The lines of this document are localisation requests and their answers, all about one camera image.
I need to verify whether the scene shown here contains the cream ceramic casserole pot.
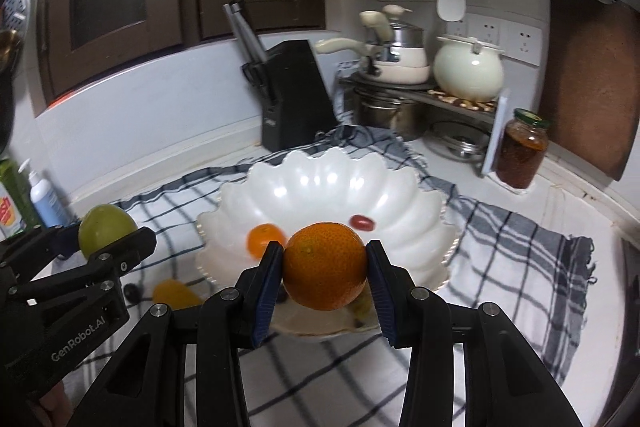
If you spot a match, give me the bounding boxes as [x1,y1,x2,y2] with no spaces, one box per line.
[432,34,506,104]

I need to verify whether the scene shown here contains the brown wooden cutting board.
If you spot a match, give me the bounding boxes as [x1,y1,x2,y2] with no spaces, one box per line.
[537,0,638,182]

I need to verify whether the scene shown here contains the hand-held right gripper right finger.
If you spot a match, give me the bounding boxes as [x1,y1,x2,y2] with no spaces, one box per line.
[365,239,583,427]

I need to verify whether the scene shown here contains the black knife block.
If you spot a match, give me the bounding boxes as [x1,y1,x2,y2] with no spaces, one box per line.
[261,39,338,154]

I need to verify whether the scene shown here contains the white scalloped bowl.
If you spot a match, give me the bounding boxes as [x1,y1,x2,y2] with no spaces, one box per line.
[195,146,463,340]

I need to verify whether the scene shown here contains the small orange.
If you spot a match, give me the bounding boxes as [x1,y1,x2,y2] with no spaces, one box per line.
[246,223,287,260]

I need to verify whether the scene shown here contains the green round fruit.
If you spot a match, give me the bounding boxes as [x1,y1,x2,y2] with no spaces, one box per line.
[78,204,138,260]

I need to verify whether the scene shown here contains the steel pot lid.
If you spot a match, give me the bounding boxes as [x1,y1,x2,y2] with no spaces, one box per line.
[431,121,493,160]

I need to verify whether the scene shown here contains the glass jar of chili sauce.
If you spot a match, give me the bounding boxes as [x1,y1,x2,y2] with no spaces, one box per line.
[495,108,552,189]

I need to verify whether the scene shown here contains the yellow orange mango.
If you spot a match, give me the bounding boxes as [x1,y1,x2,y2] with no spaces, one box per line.
[151,279,203,308]

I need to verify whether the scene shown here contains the green bottle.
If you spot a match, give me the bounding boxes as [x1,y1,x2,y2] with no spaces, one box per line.
[0,157,38,242]

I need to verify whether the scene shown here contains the stainless steel stockpot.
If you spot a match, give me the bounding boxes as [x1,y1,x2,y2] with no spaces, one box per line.
[356,89,421,142]

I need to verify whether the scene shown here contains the grey white checked cloth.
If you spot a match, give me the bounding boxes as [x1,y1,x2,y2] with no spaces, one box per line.
[70,124,598,427]

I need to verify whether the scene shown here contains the black kitchen scissors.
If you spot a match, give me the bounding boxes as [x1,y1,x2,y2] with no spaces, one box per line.
[241,61,275,100]

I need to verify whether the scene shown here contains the blue white pump bottle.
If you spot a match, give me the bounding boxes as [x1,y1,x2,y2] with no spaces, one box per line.
[17,159,68,229]

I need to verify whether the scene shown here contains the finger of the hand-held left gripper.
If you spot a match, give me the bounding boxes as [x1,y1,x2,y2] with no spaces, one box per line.
[7,227,158,306]
[0,224,83,280]

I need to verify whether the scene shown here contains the wooden trivet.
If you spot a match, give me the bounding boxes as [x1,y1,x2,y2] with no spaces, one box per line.
[427,89,501,112]

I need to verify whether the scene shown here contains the steel perforated strainer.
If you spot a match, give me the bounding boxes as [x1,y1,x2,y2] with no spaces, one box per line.
[0,0,32,30]

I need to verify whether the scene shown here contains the steel knife handle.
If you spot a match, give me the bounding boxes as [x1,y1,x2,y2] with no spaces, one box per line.
[222,1,268,65]

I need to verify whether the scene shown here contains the grey corner shelf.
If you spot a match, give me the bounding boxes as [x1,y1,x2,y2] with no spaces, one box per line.
[335,62,513,178]

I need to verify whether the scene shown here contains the cream frying pan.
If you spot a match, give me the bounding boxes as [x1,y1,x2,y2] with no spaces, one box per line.
[314,38,432,85]

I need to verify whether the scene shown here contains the cream pot with steel steamer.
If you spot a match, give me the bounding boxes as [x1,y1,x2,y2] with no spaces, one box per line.
[359,4,430,66]

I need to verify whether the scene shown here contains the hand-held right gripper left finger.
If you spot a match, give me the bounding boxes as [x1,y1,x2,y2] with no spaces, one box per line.
[67,241,285,427]

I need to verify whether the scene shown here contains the large orange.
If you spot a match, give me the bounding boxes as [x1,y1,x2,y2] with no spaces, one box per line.
[282,222,368,312]

